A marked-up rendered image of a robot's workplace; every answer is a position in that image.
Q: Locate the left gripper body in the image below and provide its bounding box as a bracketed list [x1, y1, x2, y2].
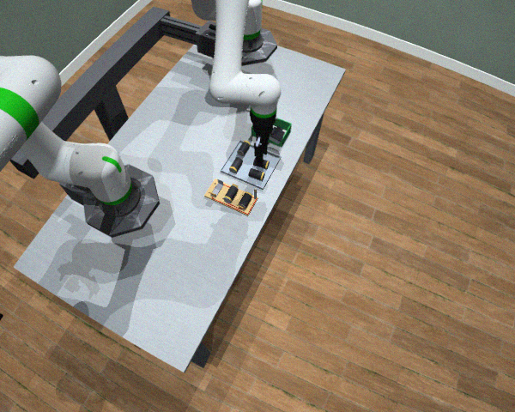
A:
[252, 125, 273, 141]

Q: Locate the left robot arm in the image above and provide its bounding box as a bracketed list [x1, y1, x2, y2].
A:
[191, 0, 281, 128]

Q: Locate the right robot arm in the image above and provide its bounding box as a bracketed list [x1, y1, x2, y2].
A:
[0, 56, 141, 217]

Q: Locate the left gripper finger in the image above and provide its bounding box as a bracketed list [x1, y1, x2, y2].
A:
[254, 135, 267, 165]
[263, 136, 270, 155]

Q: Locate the dark grey battery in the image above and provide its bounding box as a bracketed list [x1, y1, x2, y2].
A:
[225, 185, 238, 202]
[237, 141, 251, 156]
[248, 168, 265, 180]
[229, 157, 243, 173]
[238, 191, 252, 208]
[253, 157, 270, 169]

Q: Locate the tan battery holder board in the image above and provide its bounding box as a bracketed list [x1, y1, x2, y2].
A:
[204, 179, 258, 216]

